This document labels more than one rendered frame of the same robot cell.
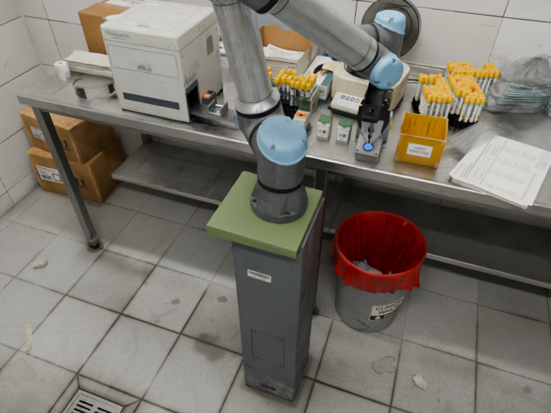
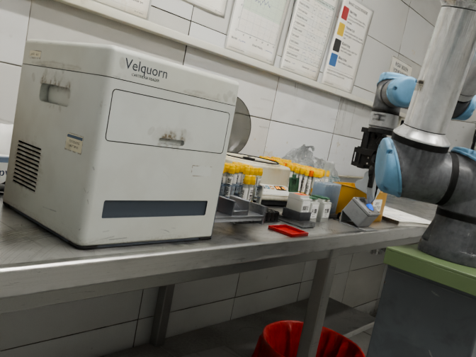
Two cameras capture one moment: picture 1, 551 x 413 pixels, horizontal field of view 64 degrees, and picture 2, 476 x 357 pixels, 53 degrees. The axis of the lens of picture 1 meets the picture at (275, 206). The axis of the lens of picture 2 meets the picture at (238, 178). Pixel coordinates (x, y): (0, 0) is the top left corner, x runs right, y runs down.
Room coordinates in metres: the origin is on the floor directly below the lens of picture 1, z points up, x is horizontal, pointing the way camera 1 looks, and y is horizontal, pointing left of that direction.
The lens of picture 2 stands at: (0.97, 1.12, 1.10)
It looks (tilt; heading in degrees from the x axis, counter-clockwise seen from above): 7 degrees down; 290
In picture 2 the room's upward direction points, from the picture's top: 11 degrees clockwise
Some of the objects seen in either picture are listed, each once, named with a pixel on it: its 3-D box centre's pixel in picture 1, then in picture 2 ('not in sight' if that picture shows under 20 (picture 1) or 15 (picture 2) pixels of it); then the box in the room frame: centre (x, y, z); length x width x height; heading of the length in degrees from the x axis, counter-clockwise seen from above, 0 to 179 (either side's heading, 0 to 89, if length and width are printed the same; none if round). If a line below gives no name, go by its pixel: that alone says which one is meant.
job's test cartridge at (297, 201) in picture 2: (301, 123); (297, 205); (1.24, -0.08, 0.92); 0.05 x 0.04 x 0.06; 158
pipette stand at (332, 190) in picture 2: (373, 125); (324, 199); (1.22, -0.31, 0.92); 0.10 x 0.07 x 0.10; 73
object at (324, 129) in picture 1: (324, 127); (307, 208); (1.24, -0.16, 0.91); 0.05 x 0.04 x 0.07; 160
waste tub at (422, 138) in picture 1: (421, 139); (357, 202); (1.14, -0.45, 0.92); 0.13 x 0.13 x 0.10; 72
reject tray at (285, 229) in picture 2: not in sight; (288, 230); (1.23, 0.05, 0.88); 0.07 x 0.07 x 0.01; 70
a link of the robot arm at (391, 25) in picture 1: (386, 36); (389, 93); (1.10, -0.28, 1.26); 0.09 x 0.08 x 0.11; 110
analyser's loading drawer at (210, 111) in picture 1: (211, 109); (223, 209); (1.33, 0.22, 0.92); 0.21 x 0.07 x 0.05; 70
